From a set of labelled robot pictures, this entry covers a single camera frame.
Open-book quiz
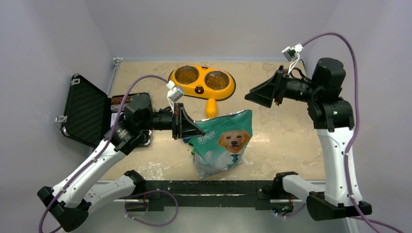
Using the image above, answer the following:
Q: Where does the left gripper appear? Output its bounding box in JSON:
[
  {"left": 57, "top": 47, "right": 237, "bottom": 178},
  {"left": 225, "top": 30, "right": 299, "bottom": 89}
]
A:
[{"left": 138, "top": 102, "right": 205, "bottom": 139}]

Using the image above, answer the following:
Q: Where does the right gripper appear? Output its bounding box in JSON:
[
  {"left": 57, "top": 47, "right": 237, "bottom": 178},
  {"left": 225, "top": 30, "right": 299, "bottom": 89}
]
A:
[{"left": 246, "top": 65, "right": 322, "bottom": 107}]

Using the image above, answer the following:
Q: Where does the yellow plastic scoop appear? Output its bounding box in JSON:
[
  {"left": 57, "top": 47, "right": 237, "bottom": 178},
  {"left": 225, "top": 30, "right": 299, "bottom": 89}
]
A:
[{"left": 205, "top": 98, "right": 218, "bottom": 118}]

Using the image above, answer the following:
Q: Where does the green dog food bag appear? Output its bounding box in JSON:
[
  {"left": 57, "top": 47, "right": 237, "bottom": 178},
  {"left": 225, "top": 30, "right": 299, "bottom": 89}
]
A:
[{"left": 188, "top": 110, "right": 253, "bottom": 179}]

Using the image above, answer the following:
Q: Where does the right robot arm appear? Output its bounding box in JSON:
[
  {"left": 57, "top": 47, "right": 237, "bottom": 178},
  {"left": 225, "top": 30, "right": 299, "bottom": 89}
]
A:
[{"left": 245, "top": 58, "right": 372, "bottom": 221}]

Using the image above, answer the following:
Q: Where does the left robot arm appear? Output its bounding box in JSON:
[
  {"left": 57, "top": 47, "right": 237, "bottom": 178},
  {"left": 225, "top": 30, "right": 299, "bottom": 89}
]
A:
[{"left": 37, "top": 93, "right": 204, "bottom": 232}]

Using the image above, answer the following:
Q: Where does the yellow double pet bowl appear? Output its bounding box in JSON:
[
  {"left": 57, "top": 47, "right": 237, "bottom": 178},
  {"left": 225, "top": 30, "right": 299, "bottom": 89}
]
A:
[{"left": 168, "top": 64, "right": 236, "bottom": 101}]

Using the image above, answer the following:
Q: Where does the black poker chip case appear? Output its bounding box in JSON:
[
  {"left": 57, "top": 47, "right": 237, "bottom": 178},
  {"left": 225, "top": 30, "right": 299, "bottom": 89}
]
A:
[{"left": 55, "top": 73, "right": 152, "bottom": 149}]

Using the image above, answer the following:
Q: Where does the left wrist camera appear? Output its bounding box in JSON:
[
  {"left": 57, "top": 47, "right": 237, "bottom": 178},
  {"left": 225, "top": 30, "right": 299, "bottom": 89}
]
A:
[{"left": 166, "top": 80, "right": 185, "bottom": 112}]

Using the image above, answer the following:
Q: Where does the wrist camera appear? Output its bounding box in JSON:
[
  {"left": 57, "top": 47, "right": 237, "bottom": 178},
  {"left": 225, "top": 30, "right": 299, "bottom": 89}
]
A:
[
  {"left": 166, "top": 80, "right": 185, "bottom": 112},
  {"left": 282, "top": 43, "right": 304, "bottom": 75}
]

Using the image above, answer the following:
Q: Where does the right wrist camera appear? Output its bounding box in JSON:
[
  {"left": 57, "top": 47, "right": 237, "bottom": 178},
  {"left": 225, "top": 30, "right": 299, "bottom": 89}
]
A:
[{"left": 282, "top": 43, "right": 304, "bottom": 75}]

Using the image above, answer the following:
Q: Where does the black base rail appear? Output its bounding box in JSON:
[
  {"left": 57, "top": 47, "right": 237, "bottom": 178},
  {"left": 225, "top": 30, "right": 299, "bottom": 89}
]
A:
[{"left": 93, "top": 180, "right": 326, "bottom": 213}]

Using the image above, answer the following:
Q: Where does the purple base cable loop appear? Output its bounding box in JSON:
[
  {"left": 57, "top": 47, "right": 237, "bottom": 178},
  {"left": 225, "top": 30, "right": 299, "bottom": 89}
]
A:
[{"left": 124, "top": 188, "right": 180, "bottom": 228}]

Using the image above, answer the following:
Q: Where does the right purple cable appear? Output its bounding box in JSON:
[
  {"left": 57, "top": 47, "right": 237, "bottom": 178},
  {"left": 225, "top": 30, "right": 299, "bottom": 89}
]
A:
[{"left": 302, "top": 32, "right": 406, "bottom": 233}]

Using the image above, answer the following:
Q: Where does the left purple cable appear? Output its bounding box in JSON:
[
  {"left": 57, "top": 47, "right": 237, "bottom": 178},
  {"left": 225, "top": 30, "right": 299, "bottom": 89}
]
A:
[{"left": 38, "top": 74, "right": 170, "bottom": 233}]

